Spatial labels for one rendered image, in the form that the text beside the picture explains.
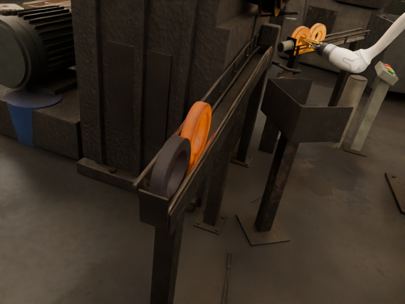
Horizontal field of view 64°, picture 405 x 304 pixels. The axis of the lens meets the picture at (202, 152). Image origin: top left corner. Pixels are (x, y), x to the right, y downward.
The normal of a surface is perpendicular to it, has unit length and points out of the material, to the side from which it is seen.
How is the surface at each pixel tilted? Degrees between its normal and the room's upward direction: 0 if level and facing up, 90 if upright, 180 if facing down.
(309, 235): 0
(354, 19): 90
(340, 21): 90
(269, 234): 0
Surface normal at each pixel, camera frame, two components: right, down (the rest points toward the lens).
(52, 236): 0.13, -0.84
